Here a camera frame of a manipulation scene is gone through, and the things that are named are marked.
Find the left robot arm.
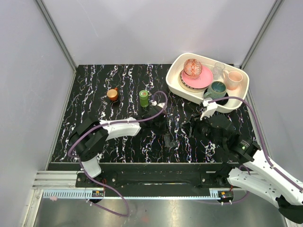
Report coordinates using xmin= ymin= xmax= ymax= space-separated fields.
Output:
xmin=69 ymin=105 xmax=166 ymax=187

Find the cream striped plate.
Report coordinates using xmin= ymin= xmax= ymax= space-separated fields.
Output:
xmin=178 ymin=71 xmax=207 ymax=93

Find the small orange cup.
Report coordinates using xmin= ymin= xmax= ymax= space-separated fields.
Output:
xmin=107 ymin=87 xmax=118 ymax=102

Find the clear glass cup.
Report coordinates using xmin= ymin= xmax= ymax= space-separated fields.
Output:
xmin=213 ymin=62 xmax=225 ymax=80

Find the pink plate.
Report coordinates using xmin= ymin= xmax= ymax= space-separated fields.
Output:
xmin=182 ymin=66 xmax=213 ymax=89

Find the green pill bottle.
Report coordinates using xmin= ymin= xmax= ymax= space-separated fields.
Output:
xmin=139 ymin=90 xmax=149 ymax=108

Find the pink mug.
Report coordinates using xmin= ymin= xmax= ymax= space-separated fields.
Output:
xmin=223 ymin=70 xmax=243 ymax=90

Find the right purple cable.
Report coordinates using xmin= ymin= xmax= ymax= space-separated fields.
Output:
xmin=203 ymin=96 xmax=303 ymax=205

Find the white rectangular tub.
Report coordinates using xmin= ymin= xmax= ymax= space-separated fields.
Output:
xmin=166 ymin=53 xmax=250 ymax=105

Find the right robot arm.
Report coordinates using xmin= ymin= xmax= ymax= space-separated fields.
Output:
xmin=182 ymin=114 xmax=303 ymax=224

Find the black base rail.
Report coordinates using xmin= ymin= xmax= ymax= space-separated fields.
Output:
xmin=75 ymin=162 xmax=244 ymax=190

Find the black saucer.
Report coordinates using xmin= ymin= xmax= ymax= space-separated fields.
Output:
xmin=216 ymin=98 xmax=228 ymax=106

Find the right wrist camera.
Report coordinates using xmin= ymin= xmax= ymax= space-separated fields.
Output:
xmin=200 ymin=98 xmax=218 ymax=121

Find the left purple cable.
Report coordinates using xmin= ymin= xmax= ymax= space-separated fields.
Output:
xmin=68 ymin=90 xmax=169 ymax=217

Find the patterned red bowl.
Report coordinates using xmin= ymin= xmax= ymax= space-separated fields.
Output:
xmin=183 ymin=59 xmax=203 ymax=78

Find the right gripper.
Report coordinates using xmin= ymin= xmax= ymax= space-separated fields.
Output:
xmin=180 ymin=110 xmax=225 ymax=148

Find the purple cable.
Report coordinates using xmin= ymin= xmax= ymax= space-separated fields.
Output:
xmin=68 ymin=90 xmax=169 ymax=217
xmin=203 ymin=96 xmax=303 ymax=205

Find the teal ceramic mug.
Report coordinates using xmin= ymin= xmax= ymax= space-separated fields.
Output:
xmin=204 ymin=81 xmax=227 ymax=99

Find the clear weekly pill organizer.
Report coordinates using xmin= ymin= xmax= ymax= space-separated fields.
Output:
xmin=163 ymin=134 xmax=179 ymax=148

